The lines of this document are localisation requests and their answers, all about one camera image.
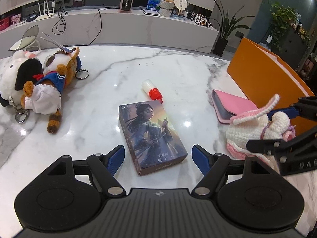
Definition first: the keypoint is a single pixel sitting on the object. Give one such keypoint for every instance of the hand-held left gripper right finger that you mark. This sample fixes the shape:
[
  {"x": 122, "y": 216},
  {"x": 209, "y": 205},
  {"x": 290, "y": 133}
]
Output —
[{"x": 201, "y": 160}]

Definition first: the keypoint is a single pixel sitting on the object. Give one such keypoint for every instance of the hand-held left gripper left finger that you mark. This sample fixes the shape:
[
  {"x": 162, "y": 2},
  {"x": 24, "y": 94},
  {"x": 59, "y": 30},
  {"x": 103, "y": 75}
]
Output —
[{"x": 116, "y": 160}]

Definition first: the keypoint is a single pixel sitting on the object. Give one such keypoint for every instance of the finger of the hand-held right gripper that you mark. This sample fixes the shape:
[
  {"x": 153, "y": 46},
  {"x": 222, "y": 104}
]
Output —
[
  {"x": 267, "y": 147},
  {"x": 304, "y": 106}
]

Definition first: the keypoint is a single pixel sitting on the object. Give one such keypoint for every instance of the crochet bunny toy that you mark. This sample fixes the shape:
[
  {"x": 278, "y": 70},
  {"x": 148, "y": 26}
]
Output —
[{"x": 240, "y": 133}]

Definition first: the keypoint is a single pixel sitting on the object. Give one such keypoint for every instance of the illustrated card box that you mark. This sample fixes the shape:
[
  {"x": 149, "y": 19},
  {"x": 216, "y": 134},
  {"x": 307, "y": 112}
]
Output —
[{"x": 148, "y": 133}]

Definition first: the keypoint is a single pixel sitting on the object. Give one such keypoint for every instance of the orange container box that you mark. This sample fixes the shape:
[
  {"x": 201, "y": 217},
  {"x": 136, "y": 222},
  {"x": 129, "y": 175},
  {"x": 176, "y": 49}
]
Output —
[{"x": 260, "y": 74}]

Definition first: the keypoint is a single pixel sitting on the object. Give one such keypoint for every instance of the pink wallet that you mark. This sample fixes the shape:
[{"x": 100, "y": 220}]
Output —
[{"x": 235, "y": 101}]

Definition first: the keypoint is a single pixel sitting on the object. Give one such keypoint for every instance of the white black-eared plush dog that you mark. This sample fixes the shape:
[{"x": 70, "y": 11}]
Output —
[{"x": 10, "y": 72}]

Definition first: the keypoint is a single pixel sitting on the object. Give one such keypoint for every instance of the dark cabinet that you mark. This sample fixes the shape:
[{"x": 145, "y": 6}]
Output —
[{"x": 292, "y": 47}]

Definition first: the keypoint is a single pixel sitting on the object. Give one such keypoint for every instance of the red-capped white bottle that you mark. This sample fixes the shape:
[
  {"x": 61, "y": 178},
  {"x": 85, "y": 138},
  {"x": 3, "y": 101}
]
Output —
[{"x": 153, "y": 91}]

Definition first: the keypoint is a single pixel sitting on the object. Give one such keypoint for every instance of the metal keyring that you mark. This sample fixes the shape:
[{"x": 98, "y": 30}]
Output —
[{"x": 85, "y": 78}]

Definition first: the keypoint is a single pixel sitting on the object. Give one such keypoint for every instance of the leafy green plant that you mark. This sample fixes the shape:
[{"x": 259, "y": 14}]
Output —
[{"x": 282, "y": 19}]

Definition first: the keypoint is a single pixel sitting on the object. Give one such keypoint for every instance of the brown plush in sailor outfit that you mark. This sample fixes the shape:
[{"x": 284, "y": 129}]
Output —
[{"x": 47, "y": 94}]

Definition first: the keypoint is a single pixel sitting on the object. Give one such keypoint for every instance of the long-leaf plant in black pot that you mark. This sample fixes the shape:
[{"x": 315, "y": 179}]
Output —
[{"x": 220, "y": 45}]

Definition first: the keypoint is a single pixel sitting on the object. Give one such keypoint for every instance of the black white checkered ornament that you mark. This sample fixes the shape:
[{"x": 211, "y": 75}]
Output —
[{"x": 200, "y": 19}]

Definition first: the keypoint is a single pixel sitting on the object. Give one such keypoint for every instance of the silver laptop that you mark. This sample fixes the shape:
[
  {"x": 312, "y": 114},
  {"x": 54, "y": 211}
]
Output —
[{"x": 151, "y": 13}]

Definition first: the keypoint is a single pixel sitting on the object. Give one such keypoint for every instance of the white knitted basket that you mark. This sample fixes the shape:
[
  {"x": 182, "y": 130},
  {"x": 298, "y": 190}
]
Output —
[
  {"x": 166, "y": 12},
  {"x": 167, "y": 4}
]

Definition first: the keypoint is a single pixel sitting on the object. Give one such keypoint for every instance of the small rolling stool chair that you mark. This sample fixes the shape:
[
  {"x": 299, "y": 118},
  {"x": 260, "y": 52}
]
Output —
[{"x": 27, "y": 36}]

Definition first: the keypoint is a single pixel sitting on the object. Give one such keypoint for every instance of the round paper fan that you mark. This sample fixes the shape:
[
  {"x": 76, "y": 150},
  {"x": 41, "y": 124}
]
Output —
[{"x": 181, "y": 3}]

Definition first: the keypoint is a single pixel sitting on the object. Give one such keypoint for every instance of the pink space heater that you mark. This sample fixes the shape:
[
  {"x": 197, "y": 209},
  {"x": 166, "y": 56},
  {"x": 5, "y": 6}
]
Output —
[{"x": 127, "y": 1}]

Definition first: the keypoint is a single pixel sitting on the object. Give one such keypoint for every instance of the white router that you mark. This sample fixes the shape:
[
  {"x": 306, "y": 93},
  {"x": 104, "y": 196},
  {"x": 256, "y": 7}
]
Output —
[{"x": 44, "y": 17}]

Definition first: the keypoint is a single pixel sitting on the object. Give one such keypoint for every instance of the dark flat device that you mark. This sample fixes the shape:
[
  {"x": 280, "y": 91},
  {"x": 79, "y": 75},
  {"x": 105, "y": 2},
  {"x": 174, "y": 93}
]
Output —
[{"x": 31, "y": 18}]

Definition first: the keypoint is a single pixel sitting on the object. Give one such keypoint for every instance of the pink photo card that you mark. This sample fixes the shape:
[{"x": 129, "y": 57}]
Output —
[{"x": 15, "y": 19}]

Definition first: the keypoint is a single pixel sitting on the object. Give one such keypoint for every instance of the red gift box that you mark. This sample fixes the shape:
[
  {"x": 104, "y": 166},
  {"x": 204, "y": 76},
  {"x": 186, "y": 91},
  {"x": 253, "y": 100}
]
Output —
[{"x": 4, "y": 24}]

